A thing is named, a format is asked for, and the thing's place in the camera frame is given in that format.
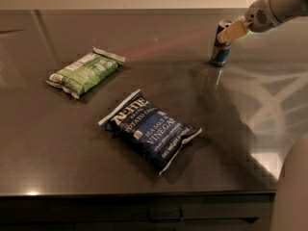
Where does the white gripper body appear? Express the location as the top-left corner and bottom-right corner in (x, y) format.
(244, 0), (282, 33)

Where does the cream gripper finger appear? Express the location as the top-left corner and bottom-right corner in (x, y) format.
(217, 16), (251, 43)

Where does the redbull can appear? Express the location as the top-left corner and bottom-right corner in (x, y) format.
(211, 20), (231, 67)

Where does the blue Kettle chip bag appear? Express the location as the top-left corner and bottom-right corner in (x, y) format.
(98, 90), (202, 173)

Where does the green chip bag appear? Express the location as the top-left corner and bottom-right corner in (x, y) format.
(46, 47), (125, 99)

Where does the black drawer handle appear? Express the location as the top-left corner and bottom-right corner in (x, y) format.
(146, 207), (183, 223)

